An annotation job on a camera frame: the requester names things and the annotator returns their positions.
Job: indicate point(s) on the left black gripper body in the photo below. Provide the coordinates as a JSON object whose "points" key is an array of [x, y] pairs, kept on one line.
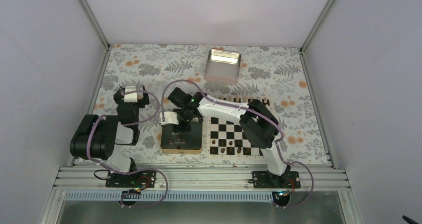
{"points": [[143, 101]]}

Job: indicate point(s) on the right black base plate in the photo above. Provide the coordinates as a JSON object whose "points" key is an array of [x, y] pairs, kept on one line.
{"points": [[267, 180]]}

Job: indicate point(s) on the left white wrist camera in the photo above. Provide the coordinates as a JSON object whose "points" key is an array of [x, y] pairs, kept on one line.
{"points": [[130, 94]]}

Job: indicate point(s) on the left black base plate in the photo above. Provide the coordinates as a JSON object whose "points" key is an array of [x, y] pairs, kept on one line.
{"points": [[139, 180]]}

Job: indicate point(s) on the empty silver pink tin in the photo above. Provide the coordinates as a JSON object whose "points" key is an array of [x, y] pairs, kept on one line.
{"points": [[223, 67]]}

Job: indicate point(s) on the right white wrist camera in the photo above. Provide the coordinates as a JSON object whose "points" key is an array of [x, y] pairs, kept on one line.
{"points": [[167, 118]]}

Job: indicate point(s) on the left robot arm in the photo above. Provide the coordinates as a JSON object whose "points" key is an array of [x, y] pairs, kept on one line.
{"points": [[97, 135]]}

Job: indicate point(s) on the left aluminium corner post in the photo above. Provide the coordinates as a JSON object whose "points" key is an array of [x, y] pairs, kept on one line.
{"points": [[94, 22]]}

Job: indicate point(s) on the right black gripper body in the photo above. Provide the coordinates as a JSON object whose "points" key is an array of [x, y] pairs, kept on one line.
{"points": [[186, 128]]}

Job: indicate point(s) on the right aluminium corner post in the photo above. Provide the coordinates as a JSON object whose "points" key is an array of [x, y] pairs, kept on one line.
{"points": [[316, 25]]}

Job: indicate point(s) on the aluminium corner post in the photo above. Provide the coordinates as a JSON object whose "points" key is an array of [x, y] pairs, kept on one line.
{"points": [[316, 25], [94, 22]]}

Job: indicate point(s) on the black white chessboard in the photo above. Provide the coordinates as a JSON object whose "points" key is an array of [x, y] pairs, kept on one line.
{"points": [[226, 140]]}

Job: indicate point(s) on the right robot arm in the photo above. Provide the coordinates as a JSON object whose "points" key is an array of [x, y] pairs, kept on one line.
{"points": [[256, 121]]}

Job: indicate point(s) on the aluminium front rail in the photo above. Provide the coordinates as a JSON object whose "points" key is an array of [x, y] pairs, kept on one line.
{"points": [[202, 178]]}

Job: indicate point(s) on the gold tin tray with pieces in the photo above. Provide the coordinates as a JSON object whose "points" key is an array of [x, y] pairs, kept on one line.
{"points": [[190, 143]]}

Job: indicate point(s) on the floral patterned table mat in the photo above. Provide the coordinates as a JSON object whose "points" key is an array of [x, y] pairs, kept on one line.
{"points": [[273, 73]]}

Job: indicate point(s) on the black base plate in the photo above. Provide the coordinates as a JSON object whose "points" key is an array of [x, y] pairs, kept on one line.
{"points": [[267, 180], [139, 180]]}

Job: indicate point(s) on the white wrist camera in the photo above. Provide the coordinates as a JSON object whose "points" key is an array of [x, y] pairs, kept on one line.
{"points": [[130, 94], [167, 118]]}

